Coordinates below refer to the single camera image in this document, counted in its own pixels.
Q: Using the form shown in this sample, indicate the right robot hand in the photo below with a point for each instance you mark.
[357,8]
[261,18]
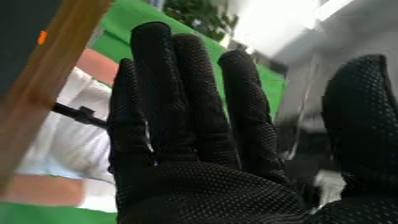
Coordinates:
[196,186]

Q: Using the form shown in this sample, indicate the person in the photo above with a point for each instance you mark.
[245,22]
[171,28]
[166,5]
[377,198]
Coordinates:
[71,150]

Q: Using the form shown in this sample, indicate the dark mat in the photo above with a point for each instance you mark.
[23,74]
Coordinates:
[20,40]

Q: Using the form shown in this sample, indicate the black stand pole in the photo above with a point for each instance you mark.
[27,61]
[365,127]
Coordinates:
[80,115]

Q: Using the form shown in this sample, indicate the green plant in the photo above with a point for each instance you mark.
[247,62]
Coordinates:
[198,16]

